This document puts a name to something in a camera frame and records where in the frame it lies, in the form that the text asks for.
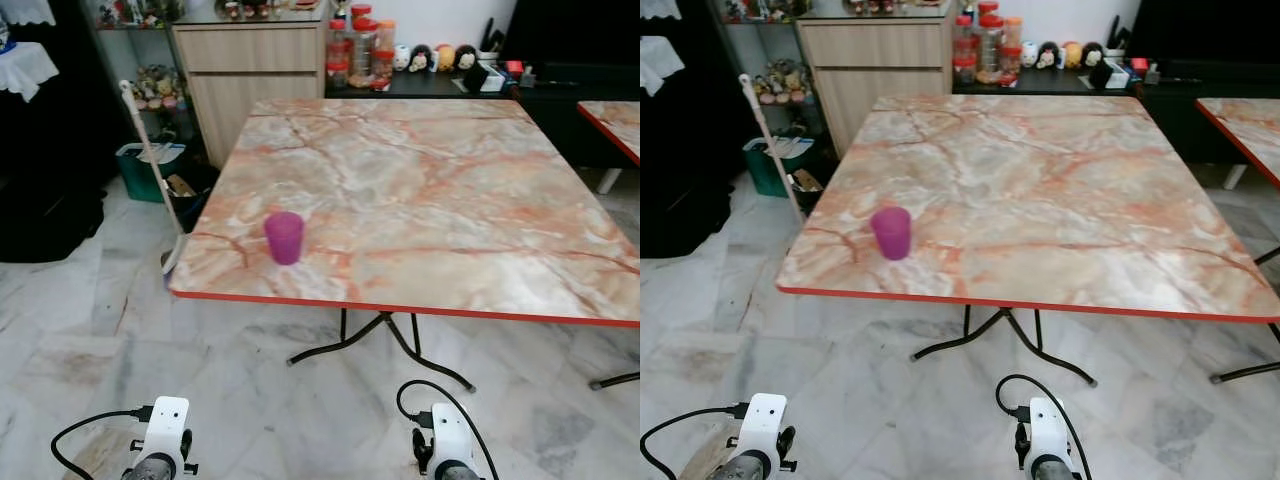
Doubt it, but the purple plastic cup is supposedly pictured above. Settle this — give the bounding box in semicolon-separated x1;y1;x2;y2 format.
870;206;913;262
264;211;305;266

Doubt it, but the orange lidded plastic jar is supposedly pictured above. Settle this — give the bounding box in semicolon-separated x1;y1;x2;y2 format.
1003;16;1025;77
376;19;397;82

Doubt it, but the white handled broom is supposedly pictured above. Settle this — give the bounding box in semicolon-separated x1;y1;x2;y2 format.
738;74;807;227
118;80;187;278

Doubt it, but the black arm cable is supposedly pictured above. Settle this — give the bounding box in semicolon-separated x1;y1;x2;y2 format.
50;404;156;480
995;374;1094;480
640;402;750;480
396;379;502;480

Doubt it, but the white lace cloth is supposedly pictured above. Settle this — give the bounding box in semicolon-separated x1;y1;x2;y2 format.
640;35;687;98
0;42;60;103

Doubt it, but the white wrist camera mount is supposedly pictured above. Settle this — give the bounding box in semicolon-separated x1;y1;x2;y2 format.
1025;397;1070;471
135;396;192;473
428;403;474;473
734;393;789;471

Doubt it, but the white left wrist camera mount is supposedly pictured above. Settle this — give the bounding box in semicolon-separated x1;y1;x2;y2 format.
734;393;789;471
135;396;192;473

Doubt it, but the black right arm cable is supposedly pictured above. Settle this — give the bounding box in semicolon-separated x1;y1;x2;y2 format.
995;374;1094;480
396;379;502;480

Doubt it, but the small clear jar red lid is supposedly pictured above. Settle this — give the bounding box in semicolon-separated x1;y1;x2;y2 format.
954;15;977;86
326;20;352;89

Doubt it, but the light wooden drawer cabinet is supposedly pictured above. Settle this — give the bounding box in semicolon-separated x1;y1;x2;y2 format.
172;18;332;167
797;15;957;158

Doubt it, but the tall black furniture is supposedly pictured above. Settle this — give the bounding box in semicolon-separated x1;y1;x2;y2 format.
640;0;749;260
0;0;113;264

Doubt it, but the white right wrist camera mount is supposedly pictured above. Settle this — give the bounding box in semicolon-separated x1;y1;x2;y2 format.
1025;397;1070;471
428;403;474;473

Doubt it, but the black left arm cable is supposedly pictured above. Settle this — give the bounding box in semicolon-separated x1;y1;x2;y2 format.
50;404;156;480
640;402;750;480

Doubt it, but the marble pattern red-edged folding table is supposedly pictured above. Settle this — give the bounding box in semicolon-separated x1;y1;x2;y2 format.
168;97;641;393
1195;97;1280;192
776;93;1280;388
577;100;641;194

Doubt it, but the black waste basket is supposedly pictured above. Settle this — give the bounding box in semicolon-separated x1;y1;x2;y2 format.
790;168;837;217
165;172;219;233

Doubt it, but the black television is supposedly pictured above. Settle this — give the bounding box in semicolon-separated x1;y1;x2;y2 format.
500;0;641;67
1125;0;1280;64

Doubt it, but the large clear jar red lid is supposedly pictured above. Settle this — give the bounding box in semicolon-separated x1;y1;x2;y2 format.
350;4;379;87
975;1;1005;84

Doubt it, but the green plastic bin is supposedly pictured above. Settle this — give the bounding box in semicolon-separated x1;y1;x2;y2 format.
743;136;816;198
116;142;187;204

